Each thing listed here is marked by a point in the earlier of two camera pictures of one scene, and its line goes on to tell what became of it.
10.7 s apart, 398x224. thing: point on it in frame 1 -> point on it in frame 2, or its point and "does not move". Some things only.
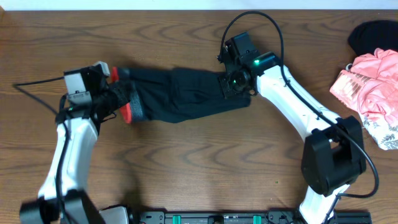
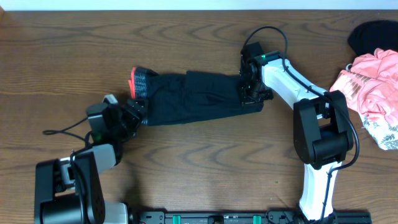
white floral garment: x=385 y=134 does not move
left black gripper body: x=113 y=94 -> x=137 y=109
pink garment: x=370 y=84 does not move
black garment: x=367 y=36 does not move
